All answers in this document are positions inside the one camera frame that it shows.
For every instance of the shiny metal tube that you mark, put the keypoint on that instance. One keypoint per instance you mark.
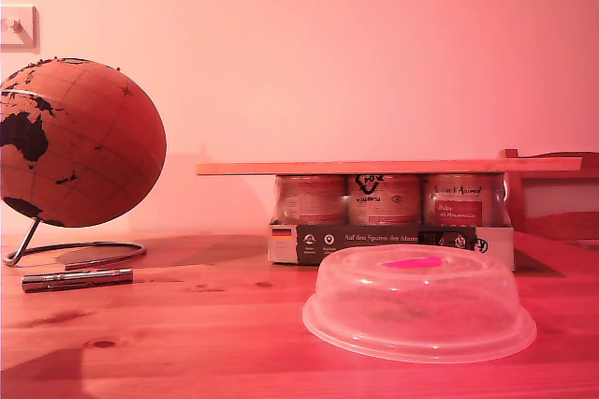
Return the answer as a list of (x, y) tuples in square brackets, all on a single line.
[(79, 278)]

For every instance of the can with black swirl logo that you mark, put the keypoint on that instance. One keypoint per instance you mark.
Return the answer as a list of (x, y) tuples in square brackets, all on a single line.
[(384, 202)]

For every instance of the clear plastic microwave lid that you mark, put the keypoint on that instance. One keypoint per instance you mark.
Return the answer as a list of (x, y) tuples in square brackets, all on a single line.
[(421, 305)]

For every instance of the cardboard can tray dark label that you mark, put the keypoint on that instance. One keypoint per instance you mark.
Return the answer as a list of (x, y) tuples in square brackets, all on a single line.
[(304, 242)]

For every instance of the can with plain white label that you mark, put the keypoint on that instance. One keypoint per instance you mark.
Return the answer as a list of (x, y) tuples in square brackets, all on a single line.
[(311, 200)]

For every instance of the white wall hook plate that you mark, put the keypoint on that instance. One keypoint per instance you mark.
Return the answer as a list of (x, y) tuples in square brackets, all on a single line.
[(25, 38)]

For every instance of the can with red label panel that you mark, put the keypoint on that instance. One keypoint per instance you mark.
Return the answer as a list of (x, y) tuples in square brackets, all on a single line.
[(463, 202)]

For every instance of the wooden chair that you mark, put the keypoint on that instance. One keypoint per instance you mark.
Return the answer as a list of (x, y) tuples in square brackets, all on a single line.
[(561, 221)]

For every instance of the wooden shelf board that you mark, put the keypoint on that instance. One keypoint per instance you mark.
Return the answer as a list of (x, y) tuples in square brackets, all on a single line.
[(374, 167)]

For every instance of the cork globe on metal stand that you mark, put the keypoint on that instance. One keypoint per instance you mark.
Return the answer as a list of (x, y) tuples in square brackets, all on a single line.
[(89, 146)]

